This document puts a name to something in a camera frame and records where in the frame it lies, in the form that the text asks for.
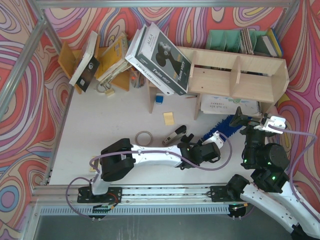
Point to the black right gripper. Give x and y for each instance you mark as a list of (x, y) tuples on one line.
[(249, 127)]

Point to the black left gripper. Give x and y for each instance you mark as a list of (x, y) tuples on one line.
[(186, 144)]

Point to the blue fluffy duster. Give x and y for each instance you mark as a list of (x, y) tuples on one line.
[(224, 127)]

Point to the black plastic clip piece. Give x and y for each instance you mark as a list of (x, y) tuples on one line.
[(187, 138)]

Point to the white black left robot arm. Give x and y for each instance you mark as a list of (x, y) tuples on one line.
[(118, 159)]

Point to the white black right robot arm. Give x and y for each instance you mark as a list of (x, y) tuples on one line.
[(272, 189)]

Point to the light wooden bookshelf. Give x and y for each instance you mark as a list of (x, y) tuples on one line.
[(236, 75)]

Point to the white spiral notebook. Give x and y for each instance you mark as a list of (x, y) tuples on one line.
[(212, 104)]

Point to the pink pig figure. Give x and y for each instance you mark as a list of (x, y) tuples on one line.
[(273, 111)]

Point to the grey black stapler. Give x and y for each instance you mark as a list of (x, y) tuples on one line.
[(176, 135)]

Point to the yellow sticky note pad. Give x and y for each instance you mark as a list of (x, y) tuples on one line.
[(168, 118)]

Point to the blue stamp block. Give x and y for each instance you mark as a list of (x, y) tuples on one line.
[(159, 99)]

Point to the green desk organizer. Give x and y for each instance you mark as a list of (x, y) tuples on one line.
[(259, 43)]

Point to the blue yellow book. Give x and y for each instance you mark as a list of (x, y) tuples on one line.
[(271, 34)]

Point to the pencil holder with pens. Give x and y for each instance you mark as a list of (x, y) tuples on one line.
[(137, 79)]

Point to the brass padlock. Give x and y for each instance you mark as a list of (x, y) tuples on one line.
[(105, 89)]

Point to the blue yellow calculator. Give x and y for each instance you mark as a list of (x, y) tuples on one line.
[(92, 169)]

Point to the yellow worn book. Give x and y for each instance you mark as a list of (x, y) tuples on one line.
[(112, 61)]

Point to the white book black cover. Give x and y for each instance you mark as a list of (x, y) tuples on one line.
[(86, 64)]

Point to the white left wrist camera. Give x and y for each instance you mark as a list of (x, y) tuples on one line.
[(215, 138)]

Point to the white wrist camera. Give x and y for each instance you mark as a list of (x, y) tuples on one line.
[(272, 124), (215, 138)]

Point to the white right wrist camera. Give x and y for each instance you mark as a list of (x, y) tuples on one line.
[(272, 124)]

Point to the aluminium mounting rail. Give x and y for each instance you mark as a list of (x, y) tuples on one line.
[(163, 194)]

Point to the aluminium frame post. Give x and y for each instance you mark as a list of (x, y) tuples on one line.
[(20, 66)]

